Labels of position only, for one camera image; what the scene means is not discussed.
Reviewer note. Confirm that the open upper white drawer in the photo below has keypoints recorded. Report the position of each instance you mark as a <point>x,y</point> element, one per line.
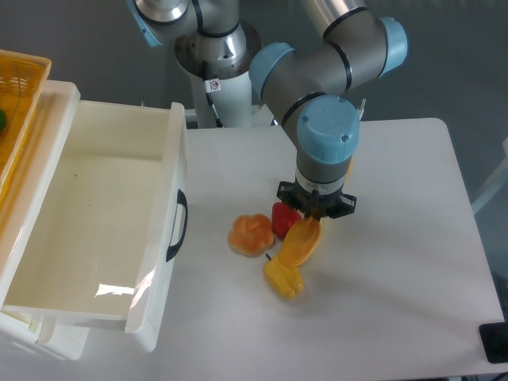
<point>96,256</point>

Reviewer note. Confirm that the yellow bell pepper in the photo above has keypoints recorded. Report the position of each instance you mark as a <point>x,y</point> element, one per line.
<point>286,282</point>

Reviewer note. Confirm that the yellow plastic basket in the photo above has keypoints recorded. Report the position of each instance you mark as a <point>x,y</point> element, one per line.
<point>23,77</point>

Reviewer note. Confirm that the red bell pepper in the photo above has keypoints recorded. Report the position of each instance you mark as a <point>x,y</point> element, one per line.
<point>283,218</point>

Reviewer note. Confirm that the white frame at right edge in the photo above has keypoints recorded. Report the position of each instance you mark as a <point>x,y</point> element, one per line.
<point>494,182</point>

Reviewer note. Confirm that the white table leg bracket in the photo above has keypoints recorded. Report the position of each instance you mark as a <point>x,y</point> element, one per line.
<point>360,110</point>

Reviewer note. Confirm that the black drawer handle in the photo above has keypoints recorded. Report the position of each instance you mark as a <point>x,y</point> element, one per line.
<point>180,226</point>

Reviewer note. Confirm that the white drawer cabinet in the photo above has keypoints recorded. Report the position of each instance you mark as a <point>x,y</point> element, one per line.
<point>36,333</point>

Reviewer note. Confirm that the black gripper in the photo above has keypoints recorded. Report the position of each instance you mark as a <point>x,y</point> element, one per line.
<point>314,203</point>

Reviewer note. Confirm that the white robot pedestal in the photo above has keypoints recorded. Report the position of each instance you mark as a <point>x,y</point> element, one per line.
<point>218,71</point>

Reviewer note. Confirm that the round knotted bread roll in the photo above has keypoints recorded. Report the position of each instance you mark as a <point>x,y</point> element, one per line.
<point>251,235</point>

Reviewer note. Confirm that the black device at table edge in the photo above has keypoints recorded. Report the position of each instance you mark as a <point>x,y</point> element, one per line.
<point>494,339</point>

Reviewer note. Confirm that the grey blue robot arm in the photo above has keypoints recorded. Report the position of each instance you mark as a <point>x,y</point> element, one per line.
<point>304,93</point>

